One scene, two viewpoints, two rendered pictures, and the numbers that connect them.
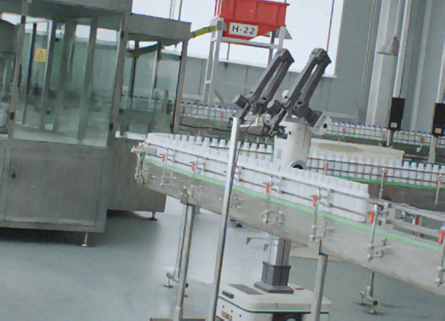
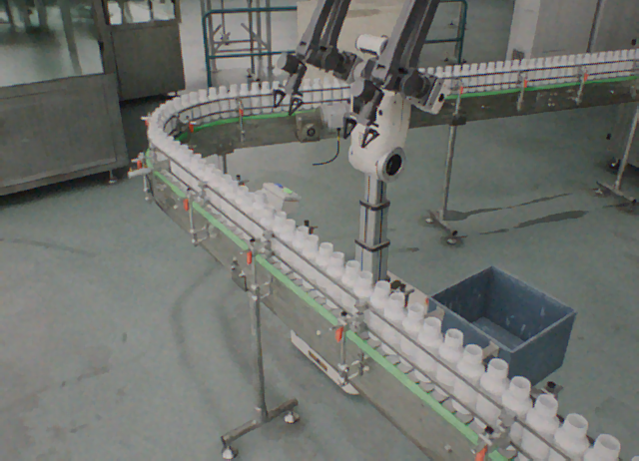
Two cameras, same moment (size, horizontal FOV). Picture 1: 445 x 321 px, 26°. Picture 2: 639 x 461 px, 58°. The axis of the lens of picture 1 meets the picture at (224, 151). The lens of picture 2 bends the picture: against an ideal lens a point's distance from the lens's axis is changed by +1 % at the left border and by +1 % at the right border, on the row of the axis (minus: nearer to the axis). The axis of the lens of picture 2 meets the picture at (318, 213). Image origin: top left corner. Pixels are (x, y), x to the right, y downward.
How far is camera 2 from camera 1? 4.06 m
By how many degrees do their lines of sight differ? 27
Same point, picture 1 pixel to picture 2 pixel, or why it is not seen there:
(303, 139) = (401, 116)
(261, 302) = not seen: hidden behind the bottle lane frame
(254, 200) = (416, 402)
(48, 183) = (43, 131)
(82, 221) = (100, 161)
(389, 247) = not seen: outside the picture
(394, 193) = (470, 106)
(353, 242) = not seen: outside the picture
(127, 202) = (147, 88)
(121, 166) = (130, 54)
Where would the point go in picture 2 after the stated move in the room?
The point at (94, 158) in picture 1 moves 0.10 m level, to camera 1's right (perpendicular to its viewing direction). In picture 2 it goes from (93, 89) to (107, 88)
